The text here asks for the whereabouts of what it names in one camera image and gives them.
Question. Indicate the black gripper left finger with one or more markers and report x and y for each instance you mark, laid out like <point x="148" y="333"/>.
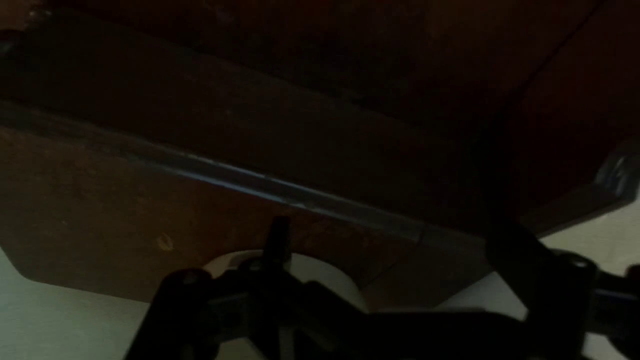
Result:
<point x="279" y="241"/>

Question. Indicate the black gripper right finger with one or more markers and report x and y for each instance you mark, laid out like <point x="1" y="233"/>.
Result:
<point x="519" y="261"/>

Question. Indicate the small dark wooden box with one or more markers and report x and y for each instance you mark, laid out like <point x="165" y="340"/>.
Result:
<point x="333" y="86"/>

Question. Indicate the dark wooden desk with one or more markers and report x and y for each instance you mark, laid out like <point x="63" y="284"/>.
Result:
<point x="100" y="221"/>

